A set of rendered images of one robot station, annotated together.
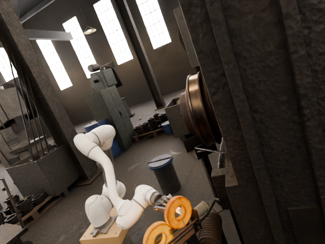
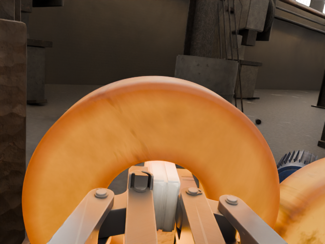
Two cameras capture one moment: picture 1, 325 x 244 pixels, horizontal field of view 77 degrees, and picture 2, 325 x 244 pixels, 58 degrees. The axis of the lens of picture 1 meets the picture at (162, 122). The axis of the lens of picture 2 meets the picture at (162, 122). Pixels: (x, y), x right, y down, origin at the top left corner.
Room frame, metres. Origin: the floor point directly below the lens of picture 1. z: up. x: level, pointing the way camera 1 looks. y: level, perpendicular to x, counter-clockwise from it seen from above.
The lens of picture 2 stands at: (1.05, 0.17, 0.85)
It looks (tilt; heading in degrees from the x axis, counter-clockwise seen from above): 13 degrees down; 206
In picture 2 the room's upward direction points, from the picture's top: 6 degrees clockwise
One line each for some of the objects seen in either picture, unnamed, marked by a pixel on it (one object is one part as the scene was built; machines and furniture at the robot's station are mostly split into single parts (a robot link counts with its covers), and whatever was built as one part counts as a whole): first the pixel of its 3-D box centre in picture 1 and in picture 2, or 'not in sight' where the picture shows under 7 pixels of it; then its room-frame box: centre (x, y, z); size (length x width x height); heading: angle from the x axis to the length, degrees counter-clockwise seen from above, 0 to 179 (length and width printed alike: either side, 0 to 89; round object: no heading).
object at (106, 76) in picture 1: (110, 91); not in sight; (9.27, 1.66, 1.36); 1.37 x 1.17 x 2.71; 57
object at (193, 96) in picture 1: (204, 109); not in sight; (1.26, -0.28, 1.11); 0.47 x 0.06 x 0.47; 157
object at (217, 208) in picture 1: (209, 172); not in sight; (1.80, -0.25, 0.36); 0.26 x 0.20 x 0.72; 12
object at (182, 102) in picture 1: (190, 113); not in sight; (1.30, -0.19, 1.11); 0.28 x 0.06 x 0.28; 157
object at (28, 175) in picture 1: (58, 165); not in sight; (3.99, 2.28, 0.43); 1.23 x 0.93 x 0.87; 155
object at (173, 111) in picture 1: (196, 111); not in sight; (4.06, -0.74, 0.39); 1.03 x 0.83 x 0.79; 71
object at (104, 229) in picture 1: (101, 224); not in sight; (1.51, 0.79, 0.45); 0.22 x 0.18 x 0.06; 156
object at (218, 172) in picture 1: (225, 188); not in sight; (1.04, -0.20, 0.68); 0.11 x 0.08 x 0.24; 67
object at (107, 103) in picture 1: (113, 118); not in sight; (5.00, 1.09, 0.75); 0.70 x 0.48 x 1.50; 157
